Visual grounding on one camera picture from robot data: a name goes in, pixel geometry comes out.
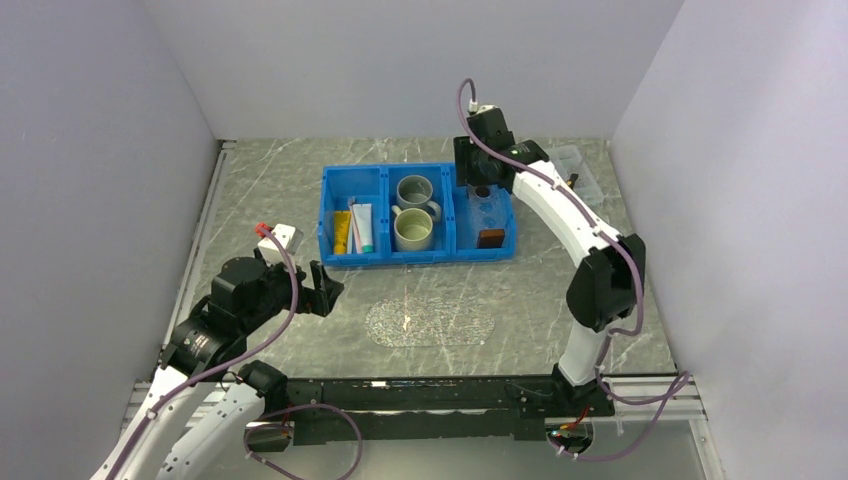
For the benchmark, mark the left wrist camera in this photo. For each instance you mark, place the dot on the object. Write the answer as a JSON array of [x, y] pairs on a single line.
[[275, 238]]

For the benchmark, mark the blue three-compartment bin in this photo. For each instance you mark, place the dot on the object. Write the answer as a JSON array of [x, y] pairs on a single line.
[[388, 214]]

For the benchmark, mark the toothbrush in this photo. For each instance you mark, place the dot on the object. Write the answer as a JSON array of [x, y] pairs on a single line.
[[353, 234]]

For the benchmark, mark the yellow toothpaste tube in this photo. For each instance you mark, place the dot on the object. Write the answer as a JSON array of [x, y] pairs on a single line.
[[342, 232]]

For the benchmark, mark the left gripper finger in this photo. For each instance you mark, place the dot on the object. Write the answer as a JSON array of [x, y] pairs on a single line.
[[312, 278], [328, 291]]

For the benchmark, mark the green ceramic mug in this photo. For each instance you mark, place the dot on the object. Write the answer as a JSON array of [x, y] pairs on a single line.
[[412, 229]]

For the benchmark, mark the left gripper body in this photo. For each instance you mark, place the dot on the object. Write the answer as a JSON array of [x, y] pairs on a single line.
[[278, 285]]

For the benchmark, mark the white toothpaste tube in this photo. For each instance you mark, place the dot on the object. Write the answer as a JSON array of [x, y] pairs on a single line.
[[363, 228]]

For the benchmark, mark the yellow black screwdriver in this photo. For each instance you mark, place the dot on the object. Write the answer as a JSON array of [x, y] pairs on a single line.
[[571, 182]]

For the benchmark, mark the grey ceramic mug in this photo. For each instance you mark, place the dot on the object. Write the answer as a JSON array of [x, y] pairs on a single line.
[[416, 191]]

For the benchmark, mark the clear holder with wooden ends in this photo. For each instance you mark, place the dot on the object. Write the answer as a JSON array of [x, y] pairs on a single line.
[[487, 217]]

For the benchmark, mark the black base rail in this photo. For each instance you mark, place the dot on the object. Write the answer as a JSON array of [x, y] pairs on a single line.
[[522, 407]]

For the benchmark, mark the clear plastic organizer box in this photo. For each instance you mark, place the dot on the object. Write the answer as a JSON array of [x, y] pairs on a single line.
[[567, 160]]

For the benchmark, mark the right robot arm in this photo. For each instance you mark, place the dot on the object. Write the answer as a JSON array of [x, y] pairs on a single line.
[[606, 295]]

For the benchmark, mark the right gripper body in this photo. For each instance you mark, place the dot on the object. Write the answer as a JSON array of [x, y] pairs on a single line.
[[469, 163]]

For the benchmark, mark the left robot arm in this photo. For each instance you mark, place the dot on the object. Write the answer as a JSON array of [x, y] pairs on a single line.
[[204, 391]]

